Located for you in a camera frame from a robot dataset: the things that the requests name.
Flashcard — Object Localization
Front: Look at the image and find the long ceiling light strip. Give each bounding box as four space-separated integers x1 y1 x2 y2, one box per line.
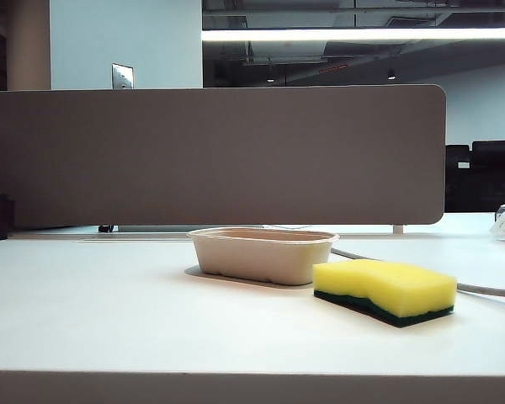
201 27 505 42

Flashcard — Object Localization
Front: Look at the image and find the yellow green cleaning sponge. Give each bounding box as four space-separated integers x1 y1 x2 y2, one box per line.
311 258 459 329

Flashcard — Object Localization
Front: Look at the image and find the silver wall switch plate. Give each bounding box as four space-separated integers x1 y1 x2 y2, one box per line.
111 62 135 90

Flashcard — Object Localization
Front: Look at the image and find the grey desk divider panel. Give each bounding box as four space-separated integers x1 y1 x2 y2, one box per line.
0 84 447 231

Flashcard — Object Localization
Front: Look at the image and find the white cable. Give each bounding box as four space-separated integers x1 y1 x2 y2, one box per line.
330 247 505 299

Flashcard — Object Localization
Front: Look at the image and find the beige paper lunch box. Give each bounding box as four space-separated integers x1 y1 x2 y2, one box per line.
186 226 341 286

